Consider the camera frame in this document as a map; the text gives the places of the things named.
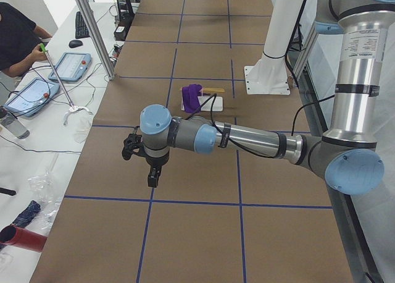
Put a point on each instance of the aluminium frame post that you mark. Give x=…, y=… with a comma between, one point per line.
x=96, y=37

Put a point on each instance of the white pedestal column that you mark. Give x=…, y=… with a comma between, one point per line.
x=269, y=76

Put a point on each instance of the black keyboard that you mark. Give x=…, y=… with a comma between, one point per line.
x=81, y=30

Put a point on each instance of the far blue teach pendant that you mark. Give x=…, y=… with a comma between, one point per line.
x=72, y=66

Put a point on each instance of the reacher grabber stick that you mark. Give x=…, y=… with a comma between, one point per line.
x=72, y=107

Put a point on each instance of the blue teach pendant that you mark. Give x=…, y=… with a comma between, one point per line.
x=72, y=66
x=32, y=98

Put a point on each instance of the red cylinder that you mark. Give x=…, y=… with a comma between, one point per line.
x=22, y=238

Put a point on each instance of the crumpled clear plastic bag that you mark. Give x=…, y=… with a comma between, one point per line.
x=47, y=194

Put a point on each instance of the purple towel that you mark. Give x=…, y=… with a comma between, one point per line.
x=190, y=96

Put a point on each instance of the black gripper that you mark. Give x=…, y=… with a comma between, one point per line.
x=155, y=164

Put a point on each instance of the black computer mouse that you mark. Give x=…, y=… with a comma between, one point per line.
x=75, y=43

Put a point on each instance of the white rack with wooden rods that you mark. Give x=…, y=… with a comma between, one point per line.
x=210, y=98

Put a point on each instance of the near blue teach pendant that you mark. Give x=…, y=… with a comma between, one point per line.
x=32, y=98

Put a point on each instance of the person in black shirt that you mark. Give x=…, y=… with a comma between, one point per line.
x=20, y=42

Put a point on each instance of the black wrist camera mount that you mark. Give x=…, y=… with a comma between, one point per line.
x=133, y=145

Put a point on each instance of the dark blue folded umbrella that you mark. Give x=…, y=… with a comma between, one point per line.
x=27, y=215

